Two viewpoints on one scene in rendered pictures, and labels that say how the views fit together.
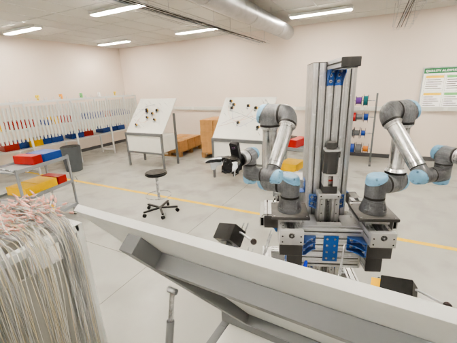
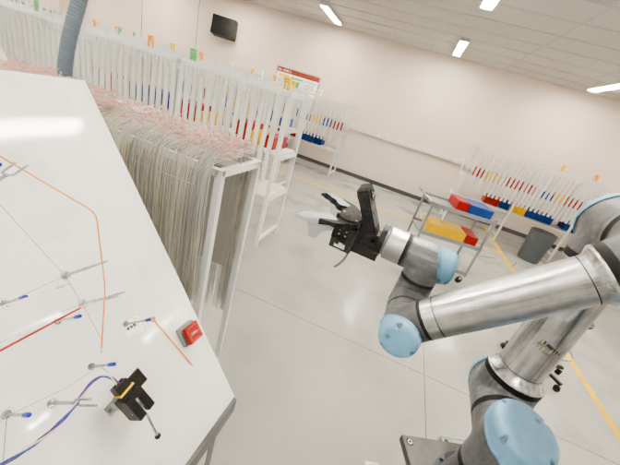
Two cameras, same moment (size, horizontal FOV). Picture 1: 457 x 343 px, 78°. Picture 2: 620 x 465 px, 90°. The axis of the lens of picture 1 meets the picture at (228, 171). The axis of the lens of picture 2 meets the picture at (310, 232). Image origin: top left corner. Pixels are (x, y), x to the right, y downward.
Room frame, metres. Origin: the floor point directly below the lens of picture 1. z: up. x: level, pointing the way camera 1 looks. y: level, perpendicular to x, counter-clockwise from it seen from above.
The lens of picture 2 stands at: (1.04, -0.64, 1.81)
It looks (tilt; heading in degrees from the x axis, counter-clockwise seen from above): 24 degrees down; 74
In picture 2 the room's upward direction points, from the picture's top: 17 degrees clockwise
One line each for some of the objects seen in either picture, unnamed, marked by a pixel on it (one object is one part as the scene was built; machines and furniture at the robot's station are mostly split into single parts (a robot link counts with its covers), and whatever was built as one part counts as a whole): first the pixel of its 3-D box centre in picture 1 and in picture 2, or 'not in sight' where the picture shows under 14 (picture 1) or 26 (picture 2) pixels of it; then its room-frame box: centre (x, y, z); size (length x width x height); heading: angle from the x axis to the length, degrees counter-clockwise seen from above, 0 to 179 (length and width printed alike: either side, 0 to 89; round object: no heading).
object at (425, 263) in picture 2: (249, 155); (427, 260); (1.47, -0.12, 1.56); 0.11 x 0.08 x 0.09; 146
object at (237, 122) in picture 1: (243, 138); not in sight; (5.86, -0.36, 0.83); 1.18 x 0.72 x 1.65; 61
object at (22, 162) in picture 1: (33, 192); (439, 233); (3.85, 2.84, 0.54); 0.99 x 0.50 x 1.08; 164
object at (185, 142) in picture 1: (180, 144); not in sight; (8.49, 1.43, 0.22); 1.20 x 0.80 x 0.44; 155
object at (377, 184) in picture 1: (377, 184); not in sight; (1.55, -0.87, 1.33); 0.13 x 0.12 x 0.14; 108
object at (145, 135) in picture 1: (151, 132); not in sight; (7.16, 1.90, 0.83); 1.18 x 0.72 x 1.65; 62
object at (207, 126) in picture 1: (226, 137); not in sight; (7.75, 0.02, 0.52); 1.20 x 0.81 x 1.04; 64
